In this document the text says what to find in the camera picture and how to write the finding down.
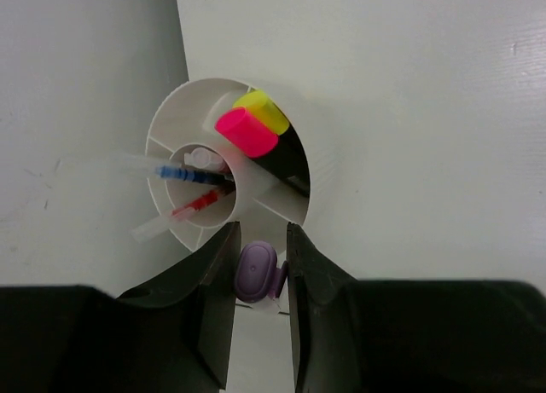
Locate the purple pink highlighter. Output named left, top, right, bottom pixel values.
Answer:
left=233, top=241, right=288, bottom=315

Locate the white round container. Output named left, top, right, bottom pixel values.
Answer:
left=144, top=77, right=342, bottom=253

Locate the pink black highlighter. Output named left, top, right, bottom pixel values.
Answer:
left=214, top=107, right=311, bottom=198

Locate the blue pen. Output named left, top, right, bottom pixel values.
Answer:
left=59, top=153, right=235, bottom=186

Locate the red pen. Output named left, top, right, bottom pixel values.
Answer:
left=131, top=182, right=235, bottom=242

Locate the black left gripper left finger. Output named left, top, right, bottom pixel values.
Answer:
left=1, top=223, right=241, bottom=392

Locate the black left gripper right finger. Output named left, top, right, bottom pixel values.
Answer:
left=287, top=223, right=545, bottom=392

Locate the yellow black highlighter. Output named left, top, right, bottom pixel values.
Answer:
left=232, top=90, right=311, bottom=196

